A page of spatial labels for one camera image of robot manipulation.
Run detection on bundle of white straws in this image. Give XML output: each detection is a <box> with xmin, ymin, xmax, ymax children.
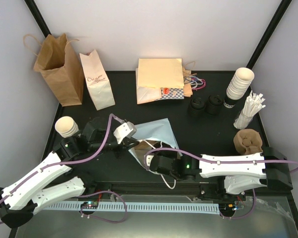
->
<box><xmin>233</xmin><ymin>91</ymin><xmax>266</xmax><ymax>130</ymax></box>

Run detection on left stack black lids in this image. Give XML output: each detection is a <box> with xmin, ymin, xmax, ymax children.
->
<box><xmin>187</xmin><ymin>97</ymin><xmax>206</xmax><ymax>118</ymax></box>

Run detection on light blue paper bag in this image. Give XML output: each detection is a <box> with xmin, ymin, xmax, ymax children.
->
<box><xmin>129</xmin><ymin>118</ymin><xmax>179</xmax><ymax>171</ymax></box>

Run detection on light blue slotted cable duct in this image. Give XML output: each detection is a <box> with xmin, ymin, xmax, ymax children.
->
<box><xmin>45</xmin><ymin>201</ymin><xmax>220</xmax><ymax>215</ymax></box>

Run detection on black right frame post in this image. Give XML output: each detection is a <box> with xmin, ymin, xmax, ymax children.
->
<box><xmin>246</xmin><ymin>0</ymin><xmax>292</xmax><ymax>69</ymax></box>

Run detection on small lit circuit board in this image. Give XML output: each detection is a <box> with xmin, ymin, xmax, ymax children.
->
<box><xmin>80</xmin><ymin>201</ymin><xmax>98</xmax><ymax>209</ymax></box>

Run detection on brown kraft paper bag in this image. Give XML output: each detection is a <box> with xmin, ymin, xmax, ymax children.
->
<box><xmin>23</xmin><ymin>33</ymin><xmax>84</xmax><ymax>107</ymax></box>

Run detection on pink cream paper bag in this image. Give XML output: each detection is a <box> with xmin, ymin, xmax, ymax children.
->
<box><xmin>79</xmin><ymin>50</ymin><xmax>115</xmax><ymax>110</ymax></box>

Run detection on stack of white paper cups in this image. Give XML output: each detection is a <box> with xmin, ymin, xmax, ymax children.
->
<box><xmin>224</xmin><ymin>67</ymin><xmax>255</xmax><ymax>109</ymax></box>

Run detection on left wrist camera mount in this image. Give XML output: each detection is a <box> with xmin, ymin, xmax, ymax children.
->
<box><xmin>113</xmin><ymin>121</ymin><xmax>137</xmax><ymax>144</ymax></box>

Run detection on flat tan paper bag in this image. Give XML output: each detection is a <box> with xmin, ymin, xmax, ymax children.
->
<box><xmin>138</xmin><ymin>58</ymin><xmax>184</xmax><ymax>89</ymax></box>

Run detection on black left frame post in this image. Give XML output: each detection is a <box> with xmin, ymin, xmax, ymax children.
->
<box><xmin>24</xmin><ymin>0</ymin><xmax>51</xmax><ymax>38</ymax></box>

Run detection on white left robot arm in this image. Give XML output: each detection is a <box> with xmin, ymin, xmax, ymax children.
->
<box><xmin>0</xmin><ymin>114</ymin><xmax>138</xmax><ymax>229</ymax></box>

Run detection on paper cup near left arm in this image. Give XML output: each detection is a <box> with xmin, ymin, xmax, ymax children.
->
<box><xmin>54</xmin><ymin>116</ymin><xmax>79</xmax><ymax>138</ymax></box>

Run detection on stack black lids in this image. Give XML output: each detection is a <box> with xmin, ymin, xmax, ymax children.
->
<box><xmin>187</xmin><ymin>97</ymin><xmax>206</xmax><ymax>118</ymax></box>
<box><xmin>206</xmin><ymin>95</ymin><xmax>224</xmax><ymax>115</ymax></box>

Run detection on flat bags with coloured handles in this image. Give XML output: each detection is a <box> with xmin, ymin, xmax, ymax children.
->
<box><xmin>182</xmin><ymin>61</ymin><xmax>206</xmax><ymax>97</ymax></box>

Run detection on black frame post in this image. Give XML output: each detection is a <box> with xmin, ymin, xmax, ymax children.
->
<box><xmin>24</xmin><ymin>0</ymin><xmax>51</xmax><ymax>38</ymax></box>
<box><xmin>246</xmin><ymin>0</ymin><xmax>292</xmax><ymax>69</ymax></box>

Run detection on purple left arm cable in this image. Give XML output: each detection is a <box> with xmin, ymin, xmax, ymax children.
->
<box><xmin>0</xmin><ymin>113</ymin><xmax>128</xmax><ymax>225</ymax></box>

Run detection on right stack black lids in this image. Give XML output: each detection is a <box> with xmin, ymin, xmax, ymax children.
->
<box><xmin>206</xmin><ymin>95</ymin><xmax>224</xmax><ymax>115</ymax></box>

